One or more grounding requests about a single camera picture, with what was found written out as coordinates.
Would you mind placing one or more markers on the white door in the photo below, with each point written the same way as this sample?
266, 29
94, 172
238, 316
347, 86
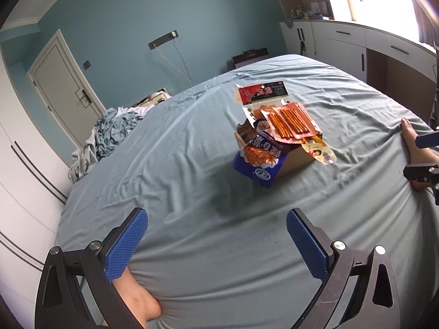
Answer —
64, 89

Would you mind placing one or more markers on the clear yellow snack bag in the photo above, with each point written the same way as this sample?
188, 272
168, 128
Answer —
315, 147

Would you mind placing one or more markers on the bedside box clutter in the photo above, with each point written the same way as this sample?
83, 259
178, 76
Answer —
154, 99

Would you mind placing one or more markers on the black white printer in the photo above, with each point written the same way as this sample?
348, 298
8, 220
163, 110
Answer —
249, 57

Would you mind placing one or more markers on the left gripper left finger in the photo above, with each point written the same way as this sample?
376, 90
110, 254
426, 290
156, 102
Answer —
60, 302

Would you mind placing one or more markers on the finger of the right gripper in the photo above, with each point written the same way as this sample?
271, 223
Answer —
425, 172

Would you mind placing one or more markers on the person's right foot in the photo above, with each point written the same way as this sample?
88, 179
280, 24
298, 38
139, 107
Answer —
416, 155

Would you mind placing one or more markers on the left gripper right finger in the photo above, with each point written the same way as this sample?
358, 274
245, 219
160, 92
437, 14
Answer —
374, 302

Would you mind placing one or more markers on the blue white snack bag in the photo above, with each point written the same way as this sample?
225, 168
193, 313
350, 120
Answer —
260, 159

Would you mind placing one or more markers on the person's left foot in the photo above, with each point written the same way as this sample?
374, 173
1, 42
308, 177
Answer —
143, 306

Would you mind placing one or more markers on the person's foot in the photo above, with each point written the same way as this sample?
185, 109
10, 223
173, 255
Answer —
143, 306
416, 155

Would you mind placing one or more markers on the brown cardboard box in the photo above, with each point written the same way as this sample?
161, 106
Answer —
295, 159

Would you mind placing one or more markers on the pink snack pack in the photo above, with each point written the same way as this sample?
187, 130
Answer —
291, 123

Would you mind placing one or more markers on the white cabinet with drawers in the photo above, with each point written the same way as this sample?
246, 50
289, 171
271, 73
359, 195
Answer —
401, 69

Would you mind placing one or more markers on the black wall power strip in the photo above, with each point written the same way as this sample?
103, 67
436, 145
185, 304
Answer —
168, 37

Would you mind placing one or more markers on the white wardrobe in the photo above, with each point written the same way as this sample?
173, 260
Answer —
30, 205

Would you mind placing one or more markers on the large clear spicy strip bag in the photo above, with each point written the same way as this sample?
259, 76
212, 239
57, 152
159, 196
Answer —
260, 92

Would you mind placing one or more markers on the light blue bed sheet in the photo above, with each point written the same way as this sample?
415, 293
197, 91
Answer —
217, 253

